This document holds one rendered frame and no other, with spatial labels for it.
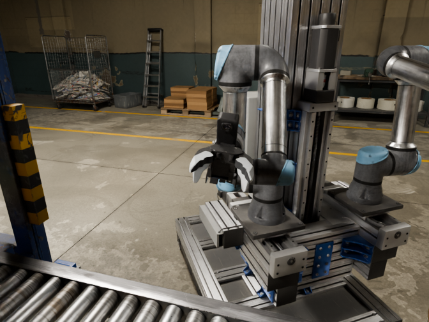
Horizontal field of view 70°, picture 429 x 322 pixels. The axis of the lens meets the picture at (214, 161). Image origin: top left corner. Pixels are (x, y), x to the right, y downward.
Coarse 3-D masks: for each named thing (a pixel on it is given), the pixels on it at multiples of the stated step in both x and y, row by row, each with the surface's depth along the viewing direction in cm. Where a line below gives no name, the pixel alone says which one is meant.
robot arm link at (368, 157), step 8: (360, 152) 131; (368, 152) 128; (376, 152) 127; (384, 152) 126; (360, 160) 130; (368, 160) 127; (376, 160) 126; (384, 160) 127; (392, 160) 128; (360, 168) 131; (368, 168) 128; (376, 168) 127; (384, 168) 128; (392, 168) 128; (360, 176) 131; (368, 176) 129; (376, 176) 128
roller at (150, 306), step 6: (150, 300) 84; (144, 306) 83; (150, 306) 83; (156, 306) 84; (144, 312) 81; (150, 312) 81; (156, 312) 83; (138, 318) 79; (144, 318) 79; (150, 318) 80
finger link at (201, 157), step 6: (198, 156) 62; (204, 156) 63; (210, 156) 63; (192, 162) 60; (198, 162) 59; (204, 162) 62; (210, 162) 64; (192, 168) 58; (198, 168) 62; (204, 168) 65; (198, 174) 64; (198, 180) 65
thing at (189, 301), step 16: (0, 256) 102; (16, 256) 102; (32, 272) 96; (48, 272) 95; (64, 272) 95; (80, 272) 95; (96, 272) 95; (112, 288) 89; (128, 288) 89; (144, 288) 89; (160, 288) 89; (160, 304) 85; (176, 304) 83; (192, 304) 83; (208, 304) 83; (224, 304) 83; (208, 320) 82; (240, 320) 79; (256, 320) 78; (272, 320) 78; (288, 320) 78; (304, 320) 78
